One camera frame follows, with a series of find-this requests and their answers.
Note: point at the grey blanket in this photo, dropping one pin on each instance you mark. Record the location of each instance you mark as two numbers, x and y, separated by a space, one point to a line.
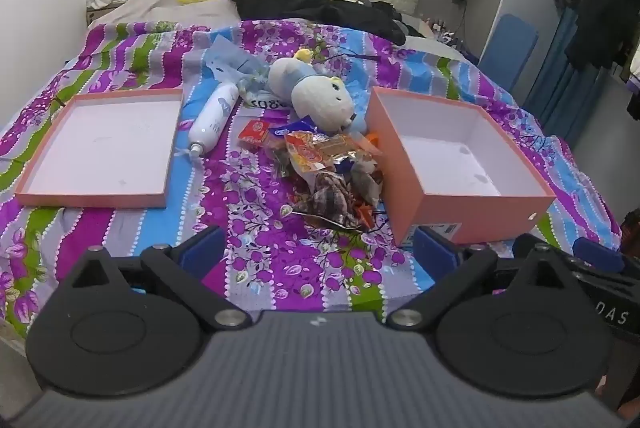
165 10

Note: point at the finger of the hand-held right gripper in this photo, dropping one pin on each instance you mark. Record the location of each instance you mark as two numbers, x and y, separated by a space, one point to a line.
597 254

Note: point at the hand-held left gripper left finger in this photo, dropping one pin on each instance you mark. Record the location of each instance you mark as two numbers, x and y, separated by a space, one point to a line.
202 252

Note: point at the pile of mixed snack packets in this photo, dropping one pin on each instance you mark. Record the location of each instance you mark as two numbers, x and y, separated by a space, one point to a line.
325 168

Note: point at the blue hanging curtain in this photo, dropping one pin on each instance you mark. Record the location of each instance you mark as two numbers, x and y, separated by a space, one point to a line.
560 83

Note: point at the pink box lid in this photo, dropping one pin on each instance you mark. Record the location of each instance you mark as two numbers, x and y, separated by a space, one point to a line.
105 148

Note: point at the pink cardboard box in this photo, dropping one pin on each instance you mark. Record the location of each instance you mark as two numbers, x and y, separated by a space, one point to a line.
450 158

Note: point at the white spray bottle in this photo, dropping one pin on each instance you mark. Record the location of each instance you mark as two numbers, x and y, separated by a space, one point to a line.
215 118

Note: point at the white printed tag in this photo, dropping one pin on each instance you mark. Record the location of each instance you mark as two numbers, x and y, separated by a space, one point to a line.
265 102

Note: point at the white and blue plush toy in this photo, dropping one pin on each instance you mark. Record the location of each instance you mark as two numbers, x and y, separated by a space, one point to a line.
320 100

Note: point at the blue chair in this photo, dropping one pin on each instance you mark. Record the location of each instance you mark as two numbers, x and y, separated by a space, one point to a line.
510 48

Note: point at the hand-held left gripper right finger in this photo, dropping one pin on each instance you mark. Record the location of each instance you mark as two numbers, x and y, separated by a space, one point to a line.
436 252

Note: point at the light blue plastic bag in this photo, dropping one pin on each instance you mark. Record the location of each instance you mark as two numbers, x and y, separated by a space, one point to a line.
227 63

